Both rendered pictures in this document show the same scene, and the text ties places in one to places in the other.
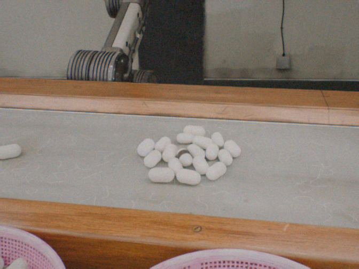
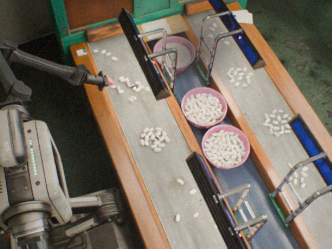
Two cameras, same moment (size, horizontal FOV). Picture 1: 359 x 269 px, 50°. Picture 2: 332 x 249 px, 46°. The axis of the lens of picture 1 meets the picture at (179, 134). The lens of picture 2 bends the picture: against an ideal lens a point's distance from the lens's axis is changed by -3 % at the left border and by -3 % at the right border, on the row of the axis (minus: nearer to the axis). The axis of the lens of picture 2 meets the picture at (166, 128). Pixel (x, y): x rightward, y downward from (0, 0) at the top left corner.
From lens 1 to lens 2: 214 cm
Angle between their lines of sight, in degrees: 81
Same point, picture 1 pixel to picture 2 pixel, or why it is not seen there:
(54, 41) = not seen: outside the picture
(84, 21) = not seen: outside the picture
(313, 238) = (173, 104)
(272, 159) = (143, 121)
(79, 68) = (115, 208)
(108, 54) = (105, 197)
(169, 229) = (185, 126)
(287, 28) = not seen: outside the picture
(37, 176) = (182, 168)
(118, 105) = (137, 172)
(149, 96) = (128, 164)
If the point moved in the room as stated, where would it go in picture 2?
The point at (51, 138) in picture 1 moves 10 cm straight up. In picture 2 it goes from (165, 180) to (166, 173)
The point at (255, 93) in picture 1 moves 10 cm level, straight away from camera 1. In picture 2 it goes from (109, 134) to (91, 139)
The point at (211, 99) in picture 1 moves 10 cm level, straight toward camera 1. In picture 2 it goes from (121, 144) to (137, 138)
